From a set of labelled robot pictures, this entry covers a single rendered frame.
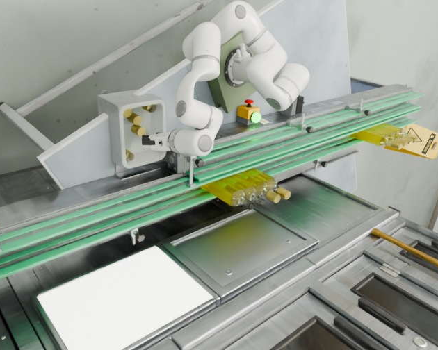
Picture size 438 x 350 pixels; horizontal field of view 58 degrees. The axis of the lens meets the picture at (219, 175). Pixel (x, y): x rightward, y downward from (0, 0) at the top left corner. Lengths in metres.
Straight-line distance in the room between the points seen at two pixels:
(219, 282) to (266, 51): 0.76
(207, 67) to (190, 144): 0.23
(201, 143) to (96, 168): 0.48
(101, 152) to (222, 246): 0.54
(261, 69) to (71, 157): 0.68
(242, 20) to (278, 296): 0.85
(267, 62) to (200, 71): 0.28
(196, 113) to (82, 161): 0.50
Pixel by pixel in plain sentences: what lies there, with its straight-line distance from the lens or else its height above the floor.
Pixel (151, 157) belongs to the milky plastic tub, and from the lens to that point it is 1.45.
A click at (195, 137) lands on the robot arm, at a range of 1.10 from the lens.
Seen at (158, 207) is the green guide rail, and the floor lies 0.91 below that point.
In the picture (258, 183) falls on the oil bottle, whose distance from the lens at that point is 1.50.
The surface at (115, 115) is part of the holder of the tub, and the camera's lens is 1.35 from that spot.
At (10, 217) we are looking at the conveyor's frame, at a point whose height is 0.83.
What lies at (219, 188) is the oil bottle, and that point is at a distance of 1.47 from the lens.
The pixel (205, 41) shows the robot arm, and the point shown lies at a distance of 1.22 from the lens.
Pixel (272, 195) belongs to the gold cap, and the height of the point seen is 1.14.
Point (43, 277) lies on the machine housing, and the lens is 1.40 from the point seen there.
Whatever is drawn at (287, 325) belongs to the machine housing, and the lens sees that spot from 1.24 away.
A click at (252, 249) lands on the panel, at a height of 1.21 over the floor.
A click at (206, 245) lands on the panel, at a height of 1.09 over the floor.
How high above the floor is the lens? 1.96
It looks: 42 degrees down
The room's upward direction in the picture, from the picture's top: 120 degrees clockwise
